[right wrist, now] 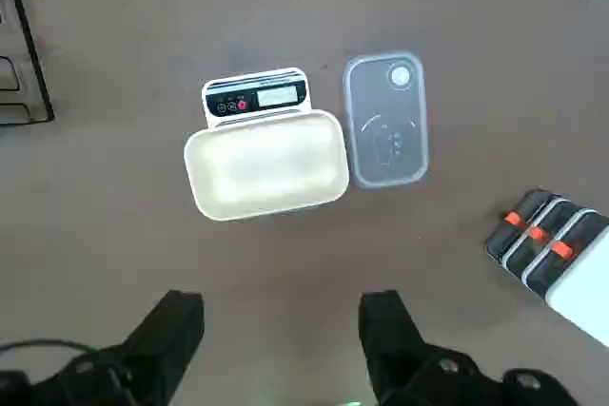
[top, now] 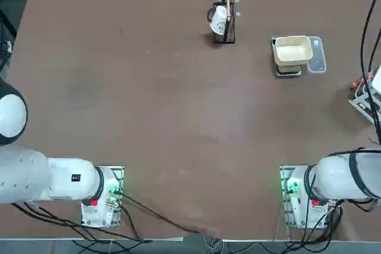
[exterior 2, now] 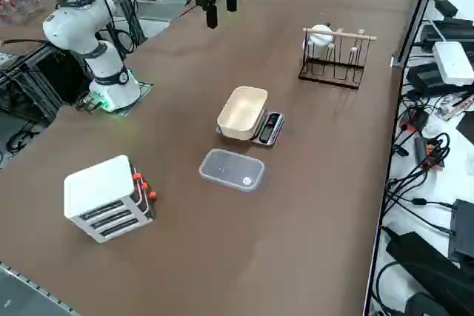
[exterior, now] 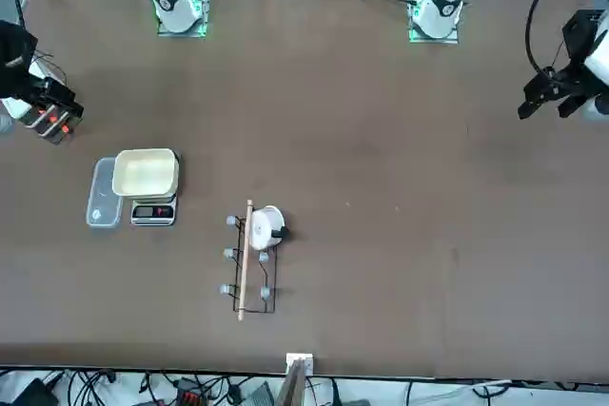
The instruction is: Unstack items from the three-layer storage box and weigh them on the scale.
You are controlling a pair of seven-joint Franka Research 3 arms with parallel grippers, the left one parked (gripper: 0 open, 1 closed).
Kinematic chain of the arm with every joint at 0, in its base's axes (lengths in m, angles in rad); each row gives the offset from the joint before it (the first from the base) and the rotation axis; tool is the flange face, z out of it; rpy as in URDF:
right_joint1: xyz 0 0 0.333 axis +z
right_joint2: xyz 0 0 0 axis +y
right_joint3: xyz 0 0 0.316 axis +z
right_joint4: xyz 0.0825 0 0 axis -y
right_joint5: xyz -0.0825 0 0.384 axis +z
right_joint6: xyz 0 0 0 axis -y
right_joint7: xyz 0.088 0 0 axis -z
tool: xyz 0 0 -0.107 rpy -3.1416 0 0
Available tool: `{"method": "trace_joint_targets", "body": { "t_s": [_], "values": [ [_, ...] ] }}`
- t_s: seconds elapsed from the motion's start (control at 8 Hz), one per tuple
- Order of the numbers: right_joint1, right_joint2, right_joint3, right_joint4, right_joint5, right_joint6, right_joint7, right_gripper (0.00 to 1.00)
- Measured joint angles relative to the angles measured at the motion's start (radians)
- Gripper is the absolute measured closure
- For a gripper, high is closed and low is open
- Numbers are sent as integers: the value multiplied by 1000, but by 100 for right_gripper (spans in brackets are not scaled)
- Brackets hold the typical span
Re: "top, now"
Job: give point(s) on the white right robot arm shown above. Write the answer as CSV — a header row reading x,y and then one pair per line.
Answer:
x,y
336,176

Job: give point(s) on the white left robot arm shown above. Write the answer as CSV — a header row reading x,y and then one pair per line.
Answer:
x,y
65,179

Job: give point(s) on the silver digital kitchen scale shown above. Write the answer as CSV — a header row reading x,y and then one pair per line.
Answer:
x,y
287,72

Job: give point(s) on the cream rectangular container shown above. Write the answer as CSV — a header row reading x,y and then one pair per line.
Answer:
x,y
293,50

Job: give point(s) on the clear plastic lid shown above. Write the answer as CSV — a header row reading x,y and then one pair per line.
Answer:
x,y
317,63

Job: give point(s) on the white smiley mug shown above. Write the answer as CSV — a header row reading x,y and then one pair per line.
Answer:
x,y
218,19

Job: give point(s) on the white three-layer storage frame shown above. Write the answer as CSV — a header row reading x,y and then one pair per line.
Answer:
x,y
376,80

